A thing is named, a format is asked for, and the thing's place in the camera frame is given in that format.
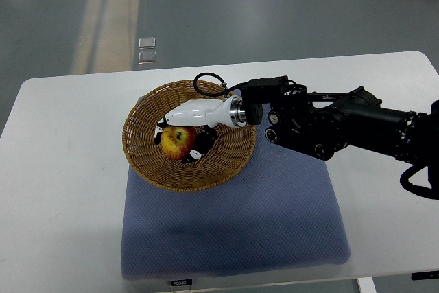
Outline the metal floor plate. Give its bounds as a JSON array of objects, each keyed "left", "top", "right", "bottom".
[
  {"left": 138, "top": 37, "right": 156, "bottom": 49},
  {"left": 137, "top": 49, "right": 156, "bottom": 65}
]

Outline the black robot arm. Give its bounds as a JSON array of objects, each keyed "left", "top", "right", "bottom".
[{"left": 231, "top": 76, "right": 438, "bottom": 200}]

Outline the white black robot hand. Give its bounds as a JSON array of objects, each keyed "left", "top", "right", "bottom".
[{"left": 154, "top": 95, "right": 247, "bottom": 163}]

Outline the white table leg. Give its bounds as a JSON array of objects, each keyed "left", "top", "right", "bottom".
[{"left": 357, "top": 277, "right": 377, "bottom": 293}]

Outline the upper metal floor plate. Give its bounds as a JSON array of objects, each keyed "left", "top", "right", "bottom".
[{"left": 138, "top": 37, "right": 156, "bottom": 49}]

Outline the blue quilted mat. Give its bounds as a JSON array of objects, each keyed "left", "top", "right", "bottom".
[{"left": 121, "top": 120, "right": 351, "bottom": 280}]

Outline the brown wicker basket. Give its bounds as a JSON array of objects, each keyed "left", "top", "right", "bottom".
[{"left": 122, "top": 80, "right": 257, "bottom": 192}]

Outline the red yellow apple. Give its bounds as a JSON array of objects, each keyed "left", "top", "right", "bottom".
[{"left": 160, "top": 126, "right": 197, "bottom": 160}]

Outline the lower metal floor plate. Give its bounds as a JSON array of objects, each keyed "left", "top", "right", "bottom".
[{"left": 137, "top": 49, "right": 156, "bottom": 65}]

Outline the black bracket under table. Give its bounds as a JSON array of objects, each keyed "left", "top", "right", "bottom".
[{"left": 411, "top": 270, "right": 439, "bottom": 281}]

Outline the black table label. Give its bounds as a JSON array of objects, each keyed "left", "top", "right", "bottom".
[{"left": 170, "top": 279, "right": 193, "bottom": 287}]

